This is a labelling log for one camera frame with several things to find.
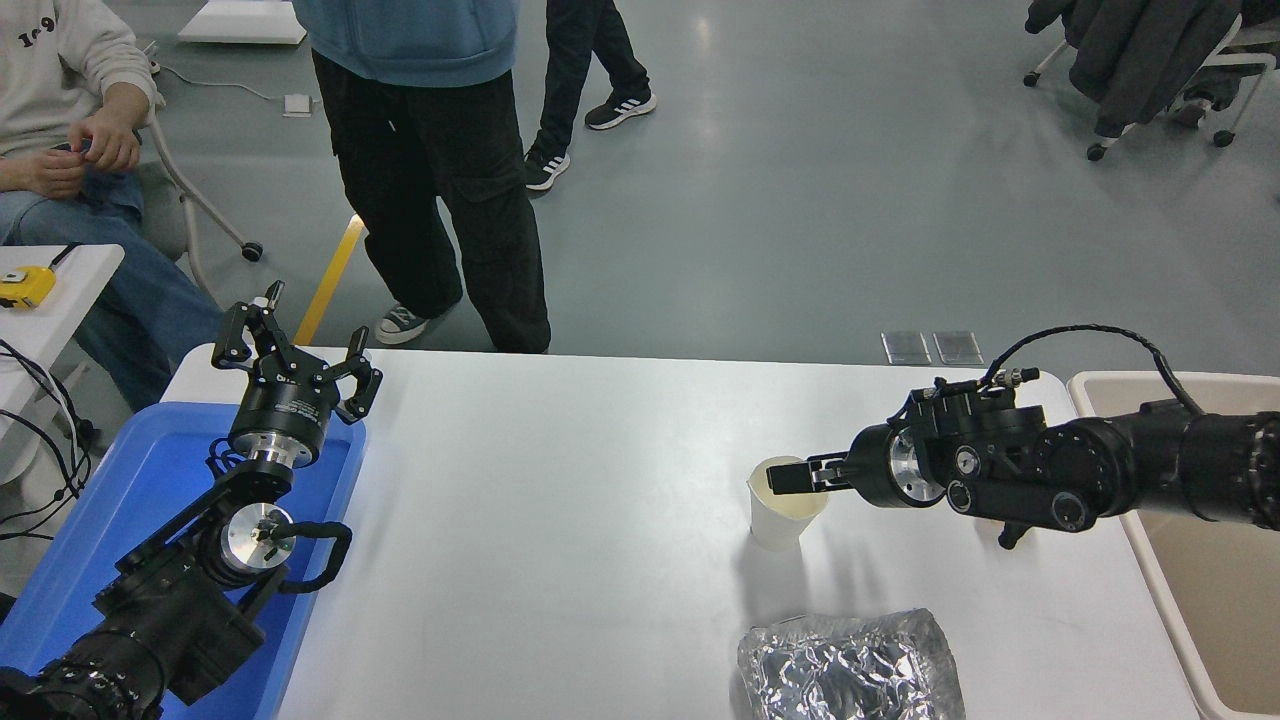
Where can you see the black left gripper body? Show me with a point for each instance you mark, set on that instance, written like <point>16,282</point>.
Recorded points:
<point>285,412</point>

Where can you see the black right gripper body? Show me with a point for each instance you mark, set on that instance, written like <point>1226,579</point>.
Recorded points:
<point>870,468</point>

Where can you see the white paper cup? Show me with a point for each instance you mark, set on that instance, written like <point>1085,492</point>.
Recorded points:
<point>778,525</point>

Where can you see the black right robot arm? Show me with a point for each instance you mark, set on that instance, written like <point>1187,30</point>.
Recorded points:
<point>1100,465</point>

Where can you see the person's left hand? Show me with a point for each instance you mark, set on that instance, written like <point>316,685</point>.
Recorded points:
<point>105,142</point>

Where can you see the person's right hand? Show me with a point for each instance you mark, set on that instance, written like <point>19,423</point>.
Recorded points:
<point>55,172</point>

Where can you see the metal floor plate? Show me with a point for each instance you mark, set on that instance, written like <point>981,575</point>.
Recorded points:
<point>958,348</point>
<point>906,349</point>

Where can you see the white-framed wheeled chair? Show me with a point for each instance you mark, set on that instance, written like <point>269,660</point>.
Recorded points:
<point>200,205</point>

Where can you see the blue plastic tray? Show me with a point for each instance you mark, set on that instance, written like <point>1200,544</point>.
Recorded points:
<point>130,480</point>

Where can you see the small white table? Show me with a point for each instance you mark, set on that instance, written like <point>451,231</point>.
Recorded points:
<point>70,290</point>

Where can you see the crumpled foil tray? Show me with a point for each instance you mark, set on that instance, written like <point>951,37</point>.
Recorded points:
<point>850,665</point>

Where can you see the yellow tape measure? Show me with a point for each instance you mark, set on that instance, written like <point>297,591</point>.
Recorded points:
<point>25,288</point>

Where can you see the white power adapter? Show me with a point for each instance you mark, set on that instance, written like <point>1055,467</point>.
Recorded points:
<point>298,105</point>

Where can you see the person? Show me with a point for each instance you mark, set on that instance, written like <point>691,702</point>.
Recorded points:
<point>430,150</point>
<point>575,60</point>
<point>60,80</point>

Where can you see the white flat board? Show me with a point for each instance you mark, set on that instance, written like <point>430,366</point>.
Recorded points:
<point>240,22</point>

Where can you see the large pale bin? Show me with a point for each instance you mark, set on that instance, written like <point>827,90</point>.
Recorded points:
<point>1210,600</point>

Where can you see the dark grey coat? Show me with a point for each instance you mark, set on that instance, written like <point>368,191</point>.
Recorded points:
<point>1140,50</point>

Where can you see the white wheeled chair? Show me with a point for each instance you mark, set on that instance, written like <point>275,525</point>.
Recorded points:
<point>1240,80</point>

